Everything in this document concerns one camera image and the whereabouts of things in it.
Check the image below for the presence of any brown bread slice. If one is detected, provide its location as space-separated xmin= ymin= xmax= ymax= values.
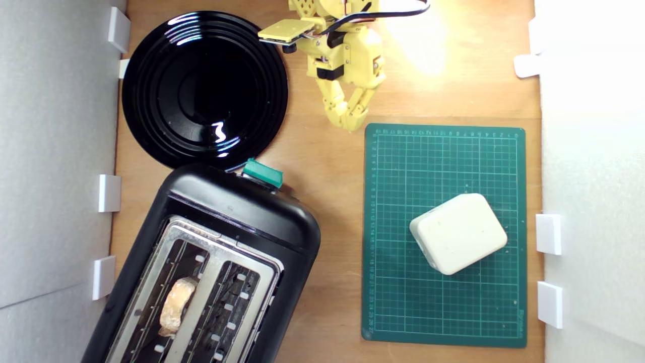
xmin=159 ymin=276 xmax=199 ymax=337

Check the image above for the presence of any green toaster lever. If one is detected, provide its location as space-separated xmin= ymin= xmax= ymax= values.
xmin=242 ymin=158 xmax=284 ymax=189

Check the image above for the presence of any black two-slot toaster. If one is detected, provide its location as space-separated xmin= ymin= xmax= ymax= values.
xmin=81 ymin=162 xmax=321 ymax=363

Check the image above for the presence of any black round plate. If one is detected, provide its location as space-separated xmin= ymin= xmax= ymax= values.
xmin=121 ymin=11 xmax=289 ymax=171

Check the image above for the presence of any white block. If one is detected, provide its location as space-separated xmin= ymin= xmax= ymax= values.
xmin=409 ymin=193 xmax=508 ymax=276

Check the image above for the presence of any green cutting mat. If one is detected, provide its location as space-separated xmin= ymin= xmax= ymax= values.
xmin=361 ymin=123 xmax=528 ymax=348

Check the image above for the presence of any yellow camera mount plate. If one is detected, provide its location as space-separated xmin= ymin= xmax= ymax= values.
xmin=258 ymin=19 xmax=315 ymax=53

